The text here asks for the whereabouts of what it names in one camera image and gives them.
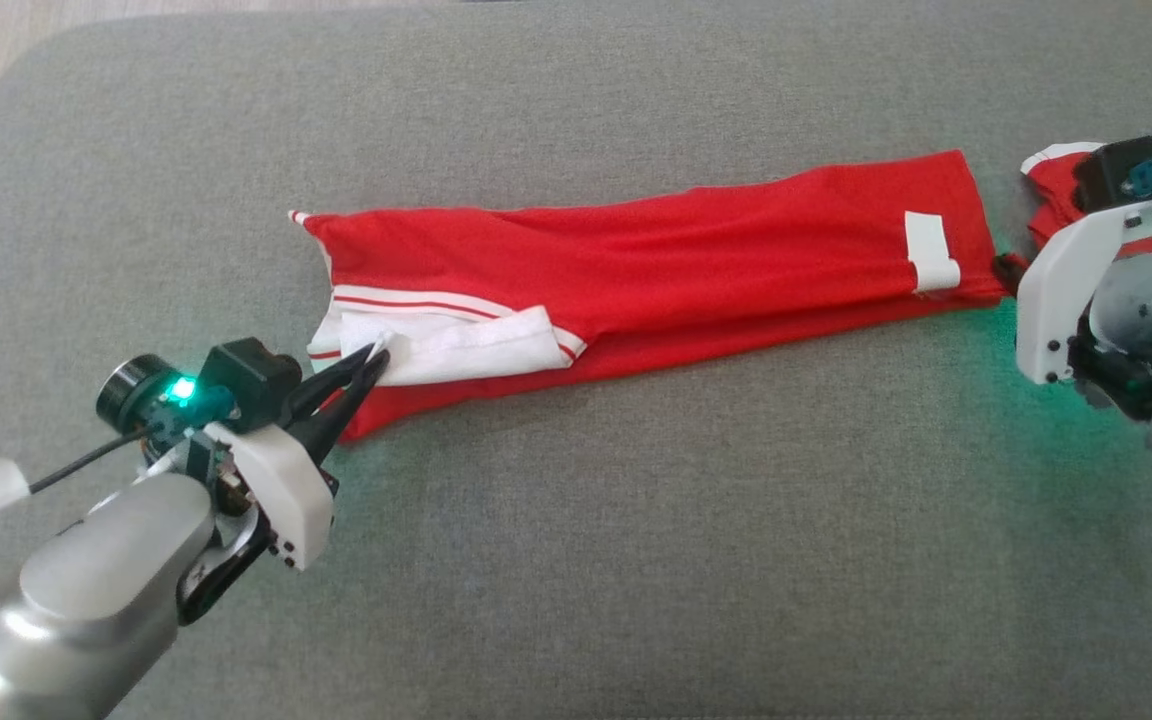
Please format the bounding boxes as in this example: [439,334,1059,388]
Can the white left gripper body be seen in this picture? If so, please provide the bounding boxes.
[94,355,341,628]

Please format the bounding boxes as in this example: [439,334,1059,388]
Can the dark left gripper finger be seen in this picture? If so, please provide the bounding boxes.
[281,343,380,421]
[291,348,393,466]

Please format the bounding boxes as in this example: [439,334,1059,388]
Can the red basketball shorts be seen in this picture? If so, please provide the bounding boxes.
[1021,135,1152,261]

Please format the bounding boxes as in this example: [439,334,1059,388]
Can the red white basketball jersey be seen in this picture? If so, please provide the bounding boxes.
[288,150,1012,444]

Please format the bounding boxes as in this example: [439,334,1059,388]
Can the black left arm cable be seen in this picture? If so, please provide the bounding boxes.
[0,428,159,538]

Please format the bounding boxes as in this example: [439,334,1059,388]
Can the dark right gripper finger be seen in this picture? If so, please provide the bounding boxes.
[993,252,1033,298]

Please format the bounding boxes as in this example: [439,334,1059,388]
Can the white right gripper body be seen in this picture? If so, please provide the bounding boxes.
[1015,195,1152,423]

